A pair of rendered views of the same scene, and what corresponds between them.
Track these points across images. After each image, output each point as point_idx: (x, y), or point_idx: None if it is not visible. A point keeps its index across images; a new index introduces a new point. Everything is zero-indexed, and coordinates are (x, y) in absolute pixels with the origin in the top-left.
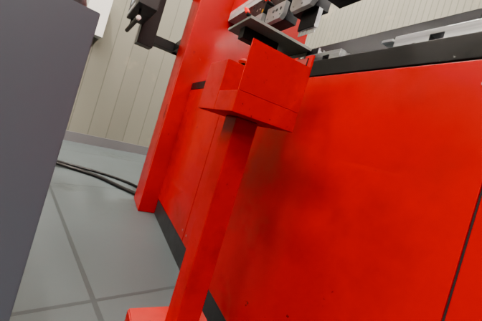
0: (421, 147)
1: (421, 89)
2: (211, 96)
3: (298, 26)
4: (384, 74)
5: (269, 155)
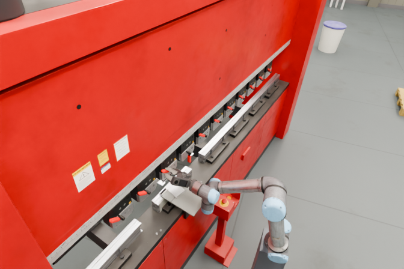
0: (226, 170)
1: (226, 164)
2: (232, 212)
3: (163, 180)
4: (222, 167)
5: (201, 209)
